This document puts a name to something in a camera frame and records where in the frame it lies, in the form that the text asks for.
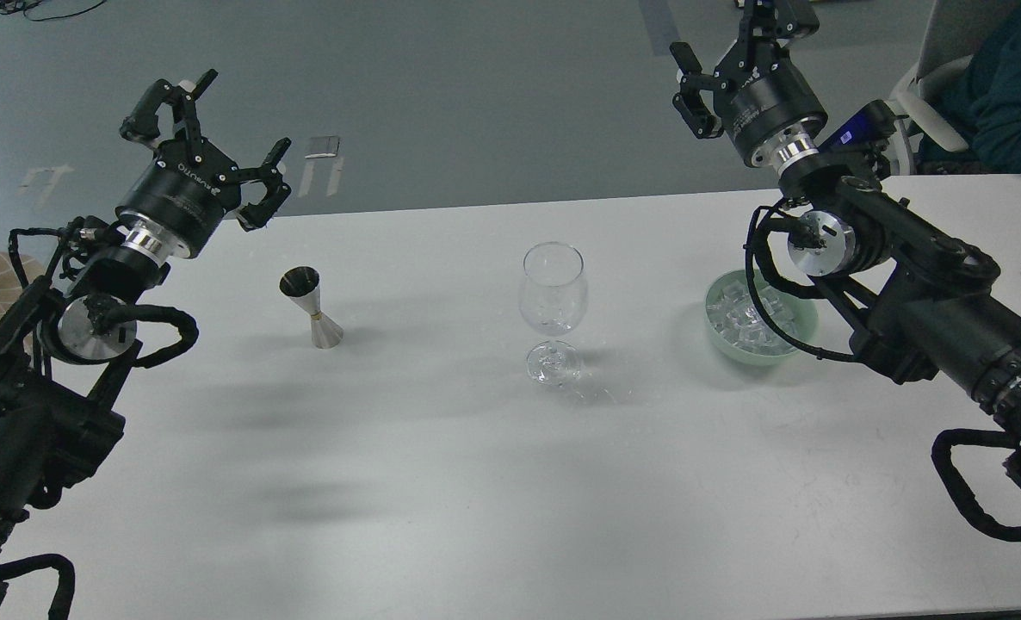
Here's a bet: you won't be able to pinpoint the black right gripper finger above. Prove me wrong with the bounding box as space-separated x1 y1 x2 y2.
671 40 733 139
730 1 820 73

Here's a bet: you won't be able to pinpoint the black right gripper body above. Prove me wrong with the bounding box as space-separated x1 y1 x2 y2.
715 52 828 168

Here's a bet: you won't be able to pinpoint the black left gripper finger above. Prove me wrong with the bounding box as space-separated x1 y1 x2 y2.
120 68 218 164
226 137 293 232

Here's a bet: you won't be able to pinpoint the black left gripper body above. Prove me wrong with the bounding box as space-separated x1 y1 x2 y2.
114 139 240 258

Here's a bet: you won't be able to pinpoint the steel double jigger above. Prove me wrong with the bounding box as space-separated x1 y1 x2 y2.
279 266 344 350

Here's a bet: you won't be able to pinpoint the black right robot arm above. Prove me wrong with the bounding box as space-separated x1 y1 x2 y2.
671 1 1021 543

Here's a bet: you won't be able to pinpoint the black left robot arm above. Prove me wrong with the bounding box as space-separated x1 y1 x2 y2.
0 70 291 619

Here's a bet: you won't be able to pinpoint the pile of ice cubes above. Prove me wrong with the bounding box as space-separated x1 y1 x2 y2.
707 274 806 356

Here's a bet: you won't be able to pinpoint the clear wine glass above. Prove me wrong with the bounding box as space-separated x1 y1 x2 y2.
518 242 589 386

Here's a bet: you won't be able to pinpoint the white office chair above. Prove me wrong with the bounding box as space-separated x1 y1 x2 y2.
886 1 1019 174

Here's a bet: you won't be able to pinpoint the green bowl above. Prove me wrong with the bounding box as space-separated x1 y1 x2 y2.
704 269 820 368

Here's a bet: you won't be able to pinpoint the person in teal sweater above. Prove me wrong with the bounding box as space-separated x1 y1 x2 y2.
916 4 1021 174

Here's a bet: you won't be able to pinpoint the black cables on floor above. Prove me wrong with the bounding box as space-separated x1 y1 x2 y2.
0 0 107 35

